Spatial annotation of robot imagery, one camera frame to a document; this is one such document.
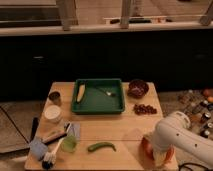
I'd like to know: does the grey blue cloth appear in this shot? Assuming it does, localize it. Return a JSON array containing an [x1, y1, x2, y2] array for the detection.
[[68, 123, 80, 140]]

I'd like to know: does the white dish brush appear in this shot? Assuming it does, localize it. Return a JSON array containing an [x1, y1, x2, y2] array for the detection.
[[42, 139, 63, 170]]

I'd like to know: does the black cable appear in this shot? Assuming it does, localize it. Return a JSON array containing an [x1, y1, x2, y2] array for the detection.
[[178, 162, 213, 171]]

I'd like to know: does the dark brown bowl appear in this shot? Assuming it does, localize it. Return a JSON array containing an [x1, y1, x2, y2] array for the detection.
[[127, 79, 149, 99]]

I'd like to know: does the blue sponge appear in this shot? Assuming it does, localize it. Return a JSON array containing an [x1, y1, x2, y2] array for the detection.
[[29, 137, 48, 161]]

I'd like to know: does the yellow corn cob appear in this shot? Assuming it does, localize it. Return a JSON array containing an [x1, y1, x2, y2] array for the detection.
[[76, 84, 85, 103]]

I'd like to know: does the green plastic tray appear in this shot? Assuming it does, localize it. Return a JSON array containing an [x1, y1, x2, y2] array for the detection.
[[71, 78, 125, 115]]

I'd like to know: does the metal spoon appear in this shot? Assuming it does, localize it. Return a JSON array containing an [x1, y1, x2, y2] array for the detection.
[[96, 88, 116, 97]]

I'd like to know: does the green pepper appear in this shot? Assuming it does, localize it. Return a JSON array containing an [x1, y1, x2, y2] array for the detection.
[[87, 142, 116, 152]]

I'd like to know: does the black handled tool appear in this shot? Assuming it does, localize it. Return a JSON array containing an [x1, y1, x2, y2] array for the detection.
[[30, 117, 39, 141]]

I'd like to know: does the white round container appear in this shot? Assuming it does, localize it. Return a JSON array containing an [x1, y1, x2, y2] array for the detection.
[[44, 105, 62, 123]]

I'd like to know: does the green plastic cup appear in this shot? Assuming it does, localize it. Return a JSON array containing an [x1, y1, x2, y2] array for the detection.
[[61, 135, 77, 153]]

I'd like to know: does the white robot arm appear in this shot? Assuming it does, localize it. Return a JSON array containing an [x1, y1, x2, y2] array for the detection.
[[151, 111, 213, 168]]

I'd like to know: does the bunch of dark grapes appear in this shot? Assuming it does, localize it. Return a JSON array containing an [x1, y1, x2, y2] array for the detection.
[[133, 104, 157, 115]]

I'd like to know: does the orange bowl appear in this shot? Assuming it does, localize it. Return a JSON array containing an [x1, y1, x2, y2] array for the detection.
[[141, 134, 174, 166]]

